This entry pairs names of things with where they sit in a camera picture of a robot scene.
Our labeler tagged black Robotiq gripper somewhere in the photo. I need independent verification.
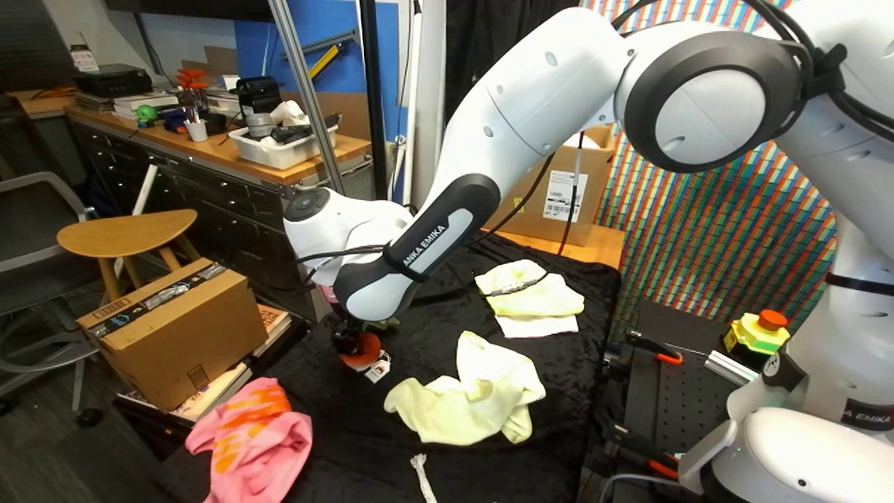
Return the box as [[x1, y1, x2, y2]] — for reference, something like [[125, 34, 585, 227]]
[[332, 313, 385, 343]]

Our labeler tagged orange plush tomato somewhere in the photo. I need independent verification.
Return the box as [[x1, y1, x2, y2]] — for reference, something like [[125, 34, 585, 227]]
[[336, 330, 395, 386]]

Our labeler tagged pale cream cloth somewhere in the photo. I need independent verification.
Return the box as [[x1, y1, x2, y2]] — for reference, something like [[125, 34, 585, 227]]
[[384, 330, 550, 446]]

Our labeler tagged pink orange cloth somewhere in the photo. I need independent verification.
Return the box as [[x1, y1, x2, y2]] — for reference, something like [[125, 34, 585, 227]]
[[181, 375, 315, 503]]

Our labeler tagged bright yellow towel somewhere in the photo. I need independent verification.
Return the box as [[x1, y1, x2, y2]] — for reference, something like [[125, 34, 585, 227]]
[[472, 260, 588, 324]]

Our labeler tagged black velvet table cloth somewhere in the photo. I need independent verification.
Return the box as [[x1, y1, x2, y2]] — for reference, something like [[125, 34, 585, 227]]
[[150, 231, 625, 503]]

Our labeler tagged white towel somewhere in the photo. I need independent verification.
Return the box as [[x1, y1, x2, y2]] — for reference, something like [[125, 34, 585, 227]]
[[497, 310, 581, 341]]

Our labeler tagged cardboard box with black tape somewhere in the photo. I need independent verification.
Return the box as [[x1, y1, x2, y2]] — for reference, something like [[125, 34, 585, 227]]
[[75, 257, 272, 414]]

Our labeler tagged wooden top workbench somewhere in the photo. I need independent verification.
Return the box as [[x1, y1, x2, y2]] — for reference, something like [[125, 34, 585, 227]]
[[12, 86, 374, 324]]

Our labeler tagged white plastic bin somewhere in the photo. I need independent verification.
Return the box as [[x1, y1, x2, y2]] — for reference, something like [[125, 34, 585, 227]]
[[227, 119, 340, 174]]

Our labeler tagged silver metal pole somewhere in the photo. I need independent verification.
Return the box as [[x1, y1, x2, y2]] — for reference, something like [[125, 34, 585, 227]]
[[265, 0, 349, 193]]

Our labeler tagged wooden board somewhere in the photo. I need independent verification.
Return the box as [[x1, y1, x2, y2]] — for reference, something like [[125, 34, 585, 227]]
[[486, 221, 629, 273]]

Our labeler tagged black vertical pole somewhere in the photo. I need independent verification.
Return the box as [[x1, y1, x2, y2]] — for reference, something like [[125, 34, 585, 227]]
[[358, 0, 392, 203]]

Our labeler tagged cardboard box with white label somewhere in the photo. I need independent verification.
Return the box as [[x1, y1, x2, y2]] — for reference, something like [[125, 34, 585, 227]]
[[491, 122, 620, 246]]

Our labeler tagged black desk device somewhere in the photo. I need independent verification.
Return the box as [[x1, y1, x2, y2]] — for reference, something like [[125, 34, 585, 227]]
[[234, 76, 286, 141]]

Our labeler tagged wooden stool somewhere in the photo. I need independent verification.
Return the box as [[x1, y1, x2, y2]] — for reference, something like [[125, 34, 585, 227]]
[[53, 206, 201, 305]]

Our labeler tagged white rod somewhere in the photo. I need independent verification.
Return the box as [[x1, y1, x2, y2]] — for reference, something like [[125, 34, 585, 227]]
[[128, 161, 161, 221]]

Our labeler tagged red flower ornament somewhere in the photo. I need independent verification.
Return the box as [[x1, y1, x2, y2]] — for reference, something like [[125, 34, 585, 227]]
[[175, 65, 210, 95]]

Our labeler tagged black perforated breadboard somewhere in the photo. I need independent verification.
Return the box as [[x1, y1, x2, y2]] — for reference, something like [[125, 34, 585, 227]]
[[617, 301, 750, 473]]

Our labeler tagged grey swivel chair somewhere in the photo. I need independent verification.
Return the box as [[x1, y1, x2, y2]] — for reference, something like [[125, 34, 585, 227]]
[[0, 167, 107, 428]]

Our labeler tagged black printer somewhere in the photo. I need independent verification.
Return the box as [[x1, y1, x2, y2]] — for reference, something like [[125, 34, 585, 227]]
[[72, 65, 157, 98]]

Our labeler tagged multicolour patterned panel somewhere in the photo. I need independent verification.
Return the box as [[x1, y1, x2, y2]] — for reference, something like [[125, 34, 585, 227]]
[[576, 0, 854, 375]]

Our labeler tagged yellow red emergency stop button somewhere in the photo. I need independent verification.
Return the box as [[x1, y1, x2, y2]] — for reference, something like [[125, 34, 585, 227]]
[[724, 308, 793, 361]]

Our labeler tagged orange handled clamp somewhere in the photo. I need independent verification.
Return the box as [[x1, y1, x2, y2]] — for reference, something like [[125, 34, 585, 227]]
[[622, 333, 687, 368], [603, 445, 683, 482]]

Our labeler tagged silver metal bracket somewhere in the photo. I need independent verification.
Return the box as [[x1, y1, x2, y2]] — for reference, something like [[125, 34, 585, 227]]
[[701, 345, 762, 386]]

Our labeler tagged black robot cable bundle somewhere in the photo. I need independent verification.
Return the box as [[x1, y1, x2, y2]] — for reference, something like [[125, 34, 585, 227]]
[[297, 0, 894, 301]]

